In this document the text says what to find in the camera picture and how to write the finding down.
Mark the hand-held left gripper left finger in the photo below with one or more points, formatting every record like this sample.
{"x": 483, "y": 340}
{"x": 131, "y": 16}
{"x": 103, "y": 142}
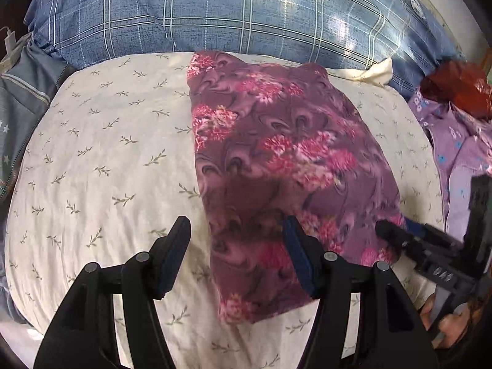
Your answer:
{"x": 171, "y": 261}

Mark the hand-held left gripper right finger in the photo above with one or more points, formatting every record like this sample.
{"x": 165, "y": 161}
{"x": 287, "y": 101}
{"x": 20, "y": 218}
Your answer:
{"x": 298, "y": 257}

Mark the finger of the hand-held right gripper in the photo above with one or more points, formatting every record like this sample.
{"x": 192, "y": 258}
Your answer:
{"x": 396, "y": 238}
{"x": 434, "y": 234}

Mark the purple floral garment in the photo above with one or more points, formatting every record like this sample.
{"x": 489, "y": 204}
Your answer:
{"x": 288, "y": 153}

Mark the person's right hand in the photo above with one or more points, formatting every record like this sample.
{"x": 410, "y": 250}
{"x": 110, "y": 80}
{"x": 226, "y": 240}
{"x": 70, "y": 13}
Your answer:
{"x": 449, "y": 326}

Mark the lilac flower print shirt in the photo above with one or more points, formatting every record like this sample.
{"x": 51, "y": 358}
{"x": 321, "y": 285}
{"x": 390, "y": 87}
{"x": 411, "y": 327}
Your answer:
{"x": 457, "y": 150}

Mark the cream leaf-print pillow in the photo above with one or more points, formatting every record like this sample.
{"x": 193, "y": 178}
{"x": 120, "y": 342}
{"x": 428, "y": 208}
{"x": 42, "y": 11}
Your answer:
{"x": 115, "y": 161}

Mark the red plastic bag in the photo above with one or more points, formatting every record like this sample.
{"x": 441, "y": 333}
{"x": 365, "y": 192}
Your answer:
{"x": 457, "y": 84}

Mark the grey-blue star print cloth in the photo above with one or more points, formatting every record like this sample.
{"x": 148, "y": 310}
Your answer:
{"x": 23, "y": 96}

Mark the blue plaid pillow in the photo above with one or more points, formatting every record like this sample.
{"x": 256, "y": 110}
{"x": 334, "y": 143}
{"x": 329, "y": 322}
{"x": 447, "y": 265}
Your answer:
{"x": 230, "y": 15}

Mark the white power strip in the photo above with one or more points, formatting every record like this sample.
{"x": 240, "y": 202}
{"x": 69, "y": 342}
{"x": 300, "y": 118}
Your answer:
{"x": 11, "y": 60}

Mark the white charger plug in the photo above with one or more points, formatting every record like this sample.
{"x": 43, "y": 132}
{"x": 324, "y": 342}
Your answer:
{"x": 8, "y": 42}

